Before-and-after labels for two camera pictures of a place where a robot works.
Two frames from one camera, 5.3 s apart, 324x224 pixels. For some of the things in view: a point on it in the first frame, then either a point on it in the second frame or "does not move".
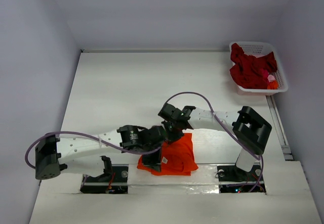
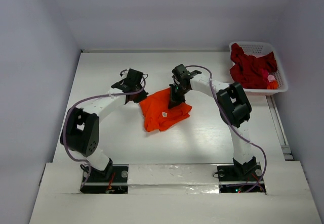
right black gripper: [173, 135] to [176, 98]
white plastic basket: [257, 48] does not move
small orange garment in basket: [272, 85] does not move
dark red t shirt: [246, 71] does not move
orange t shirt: [177, 158] to [156, 115]
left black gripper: [153, 163] to [142, 96]
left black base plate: [118, 184] does not move
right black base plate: [232, 180] does not move
